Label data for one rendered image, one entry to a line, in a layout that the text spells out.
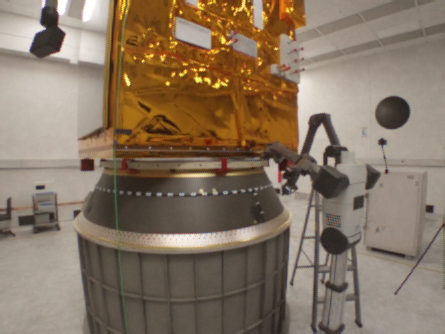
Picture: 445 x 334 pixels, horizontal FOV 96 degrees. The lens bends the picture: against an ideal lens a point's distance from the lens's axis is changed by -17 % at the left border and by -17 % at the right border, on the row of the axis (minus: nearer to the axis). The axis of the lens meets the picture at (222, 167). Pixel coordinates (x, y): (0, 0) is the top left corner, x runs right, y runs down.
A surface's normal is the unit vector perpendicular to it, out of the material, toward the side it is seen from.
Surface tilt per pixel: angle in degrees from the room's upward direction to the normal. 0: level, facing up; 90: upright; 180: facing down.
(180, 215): 62
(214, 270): 90
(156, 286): 90
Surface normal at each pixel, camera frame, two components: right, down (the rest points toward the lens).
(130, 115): 0.53, 0.03
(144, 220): -0.12, -0.43
